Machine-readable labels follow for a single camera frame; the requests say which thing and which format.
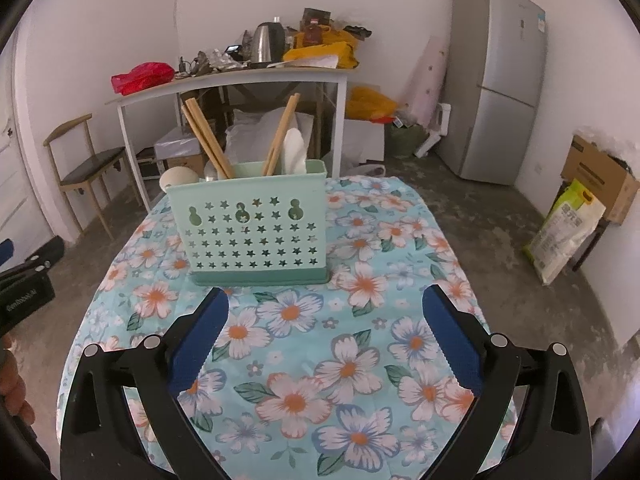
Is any white long table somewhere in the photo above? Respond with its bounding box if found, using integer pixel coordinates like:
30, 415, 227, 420
108, 66, 349, 212

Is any metal spoon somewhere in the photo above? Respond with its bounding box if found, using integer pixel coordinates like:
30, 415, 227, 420
203, 162, 218, 182

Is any floral blue tablecloth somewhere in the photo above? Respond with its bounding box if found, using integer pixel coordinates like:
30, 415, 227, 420
55, 173, 519, 480

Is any wooden chopstick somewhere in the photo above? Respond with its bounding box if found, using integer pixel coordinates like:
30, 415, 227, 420
181, 104, 229, 178
262, 93, 300, 177
183, 98, 234, 179

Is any person's left hand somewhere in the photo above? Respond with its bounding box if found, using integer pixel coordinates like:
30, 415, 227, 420
0, 334, 36, 426

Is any cardboard box by wall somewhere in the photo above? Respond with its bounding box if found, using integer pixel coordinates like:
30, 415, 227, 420
561, 134, 639, 226

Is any steel electric kettle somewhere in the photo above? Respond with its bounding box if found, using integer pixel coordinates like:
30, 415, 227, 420
250, 18, 286, 67

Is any red plastic bag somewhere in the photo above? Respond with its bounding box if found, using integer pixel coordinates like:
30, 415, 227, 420
111, 62, 175, 96

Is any silver refrigerator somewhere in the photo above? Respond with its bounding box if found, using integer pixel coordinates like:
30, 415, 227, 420
436, 0, 548, 186

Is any cardboard box under table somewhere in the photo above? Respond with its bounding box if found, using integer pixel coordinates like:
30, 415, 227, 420
166, 153, 208, 178

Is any pink rolled mat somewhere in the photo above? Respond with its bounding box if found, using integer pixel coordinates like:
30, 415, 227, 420
399, 36, 448, 127

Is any white ceramic spoon in basket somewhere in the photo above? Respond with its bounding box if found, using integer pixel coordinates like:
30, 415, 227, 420
160, 166, 200, 193

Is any green white rice bag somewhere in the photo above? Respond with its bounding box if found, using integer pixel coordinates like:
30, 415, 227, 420
524, 179, 605, 285

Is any yellow plastic bag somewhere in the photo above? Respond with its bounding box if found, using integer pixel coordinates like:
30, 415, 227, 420
345, 86, 397, 124

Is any wooden chair dark seat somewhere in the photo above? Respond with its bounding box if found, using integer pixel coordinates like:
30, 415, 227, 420
42, 113, 143, 240

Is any mint green utensil basket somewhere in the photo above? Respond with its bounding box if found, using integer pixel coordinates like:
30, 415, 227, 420
167, 159, 329, 287

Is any white sack under table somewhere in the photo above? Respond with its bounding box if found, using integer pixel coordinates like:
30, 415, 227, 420
226, 107, 314, 165

